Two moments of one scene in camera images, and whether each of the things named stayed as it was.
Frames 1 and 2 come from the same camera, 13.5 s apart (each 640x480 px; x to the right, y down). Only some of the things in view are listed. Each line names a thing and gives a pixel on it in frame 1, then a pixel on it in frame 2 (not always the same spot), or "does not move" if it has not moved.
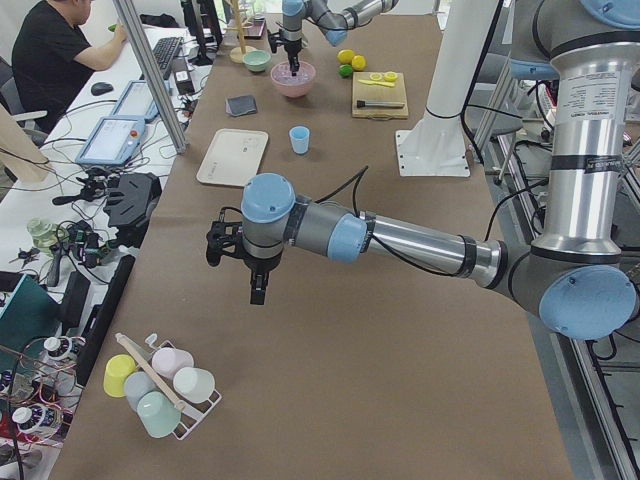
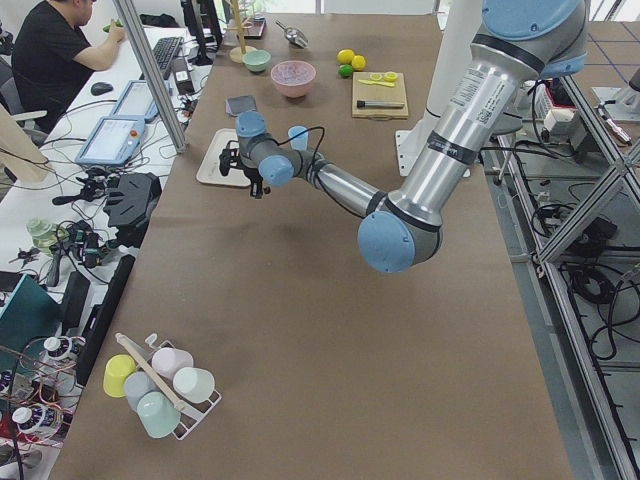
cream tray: [233, 156] does not move
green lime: [345, 70] does not move
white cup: [194, 384] does not move
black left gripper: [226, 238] to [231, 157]
